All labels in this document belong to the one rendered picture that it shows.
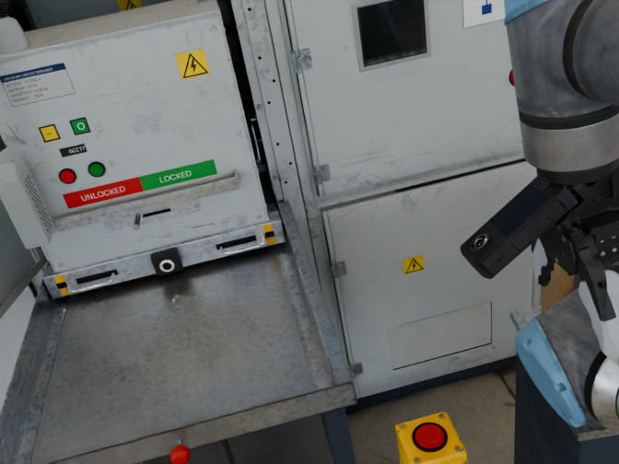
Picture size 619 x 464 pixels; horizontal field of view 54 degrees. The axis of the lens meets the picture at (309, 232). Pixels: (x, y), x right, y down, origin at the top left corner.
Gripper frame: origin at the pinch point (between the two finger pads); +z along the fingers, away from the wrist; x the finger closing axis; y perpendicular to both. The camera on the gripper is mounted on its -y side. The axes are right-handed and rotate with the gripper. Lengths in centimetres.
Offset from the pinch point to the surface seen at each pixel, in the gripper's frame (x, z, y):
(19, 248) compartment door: 93, 6, -93
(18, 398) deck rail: 42, 14, -83
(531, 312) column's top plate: 47, 38, 14
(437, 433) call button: 10.9, 21.4, -15.9
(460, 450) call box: 7.7, 22.5, -14.0
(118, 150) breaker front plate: 73, -14, -55
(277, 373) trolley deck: 36, 23, -37
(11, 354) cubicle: 96, 35, -112
